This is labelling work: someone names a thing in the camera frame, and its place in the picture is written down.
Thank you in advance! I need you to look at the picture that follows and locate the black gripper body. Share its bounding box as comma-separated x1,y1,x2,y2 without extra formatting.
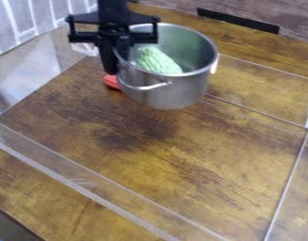
66,0,160,43

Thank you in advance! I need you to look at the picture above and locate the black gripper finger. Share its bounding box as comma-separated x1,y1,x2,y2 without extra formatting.
96,38,118,75
116,35,132,60

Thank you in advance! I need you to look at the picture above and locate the green bumpy gourd toy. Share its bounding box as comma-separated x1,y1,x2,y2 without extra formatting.
135,46,183,74

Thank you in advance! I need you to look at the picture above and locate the silver steel pot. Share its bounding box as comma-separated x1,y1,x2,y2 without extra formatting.
115,23,218,109

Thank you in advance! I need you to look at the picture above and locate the red toy carrot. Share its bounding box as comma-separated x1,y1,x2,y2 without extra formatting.
103,74,122,90

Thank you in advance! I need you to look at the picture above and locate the black strip on wall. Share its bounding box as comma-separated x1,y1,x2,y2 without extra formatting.
196,8,279,34

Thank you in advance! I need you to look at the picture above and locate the clear acrylic enclosure wall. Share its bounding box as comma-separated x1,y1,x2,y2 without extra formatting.
0,27,308,241

